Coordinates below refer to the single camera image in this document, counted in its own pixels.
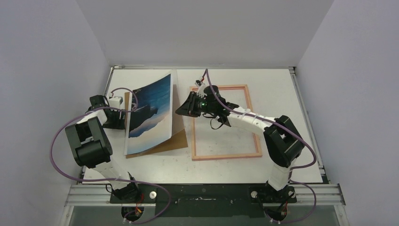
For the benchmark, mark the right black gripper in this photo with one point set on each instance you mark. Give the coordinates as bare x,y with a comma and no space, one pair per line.
193,103

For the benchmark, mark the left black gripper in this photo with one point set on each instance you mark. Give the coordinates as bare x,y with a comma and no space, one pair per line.
119,125

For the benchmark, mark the blue landscape photo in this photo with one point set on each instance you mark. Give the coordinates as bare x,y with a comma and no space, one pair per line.
150,123

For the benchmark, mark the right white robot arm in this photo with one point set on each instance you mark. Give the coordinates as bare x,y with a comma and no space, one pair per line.
282,139

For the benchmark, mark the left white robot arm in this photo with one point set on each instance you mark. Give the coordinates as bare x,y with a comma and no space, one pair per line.
91,147

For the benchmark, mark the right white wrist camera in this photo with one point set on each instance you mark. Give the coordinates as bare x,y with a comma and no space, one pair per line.
200,88

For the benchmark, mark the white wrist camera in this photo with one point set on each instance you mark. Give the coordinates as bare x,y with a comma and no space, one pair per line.
115,102
200,88

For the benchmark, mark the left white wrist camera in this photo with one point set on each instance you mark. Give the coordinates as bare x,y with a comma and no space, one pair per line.
115,102

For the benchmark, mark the aluminium rail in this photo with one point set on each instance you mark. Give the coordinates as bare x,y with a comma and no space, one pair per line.
96,195

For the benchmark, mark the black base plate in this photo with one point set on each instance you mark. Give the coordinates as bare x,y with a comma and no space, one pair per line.
207,200

